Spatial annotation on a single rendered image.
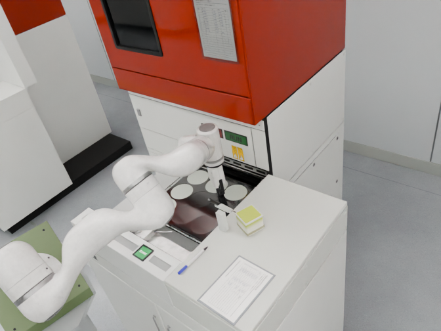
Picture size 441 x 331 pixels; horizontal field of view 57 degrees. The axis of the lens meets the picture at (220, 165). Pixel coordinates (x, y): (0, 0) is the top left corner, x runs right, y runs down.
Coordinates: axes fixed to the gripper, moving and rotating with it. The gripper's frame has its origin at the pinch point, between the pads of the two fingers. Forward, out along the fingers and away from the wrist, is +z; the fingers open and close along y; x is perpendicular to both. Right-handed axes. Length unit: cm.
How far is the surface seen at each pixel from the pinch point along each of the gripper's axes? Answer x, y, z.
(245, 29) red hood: 17, 7, -66
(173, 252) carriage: -26.5, 20.2, 4.0
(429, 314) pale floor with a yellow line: 86, 40, 92
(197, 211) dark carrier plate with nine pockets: -12.3, 5.5, 2.0
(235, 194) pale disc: 5.2, 3.4, 2.0
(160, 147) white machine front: -16, -53, 4
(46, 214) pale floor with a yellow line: -114, -150, 92
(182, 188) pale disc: -14.0, -12.3, 2.1
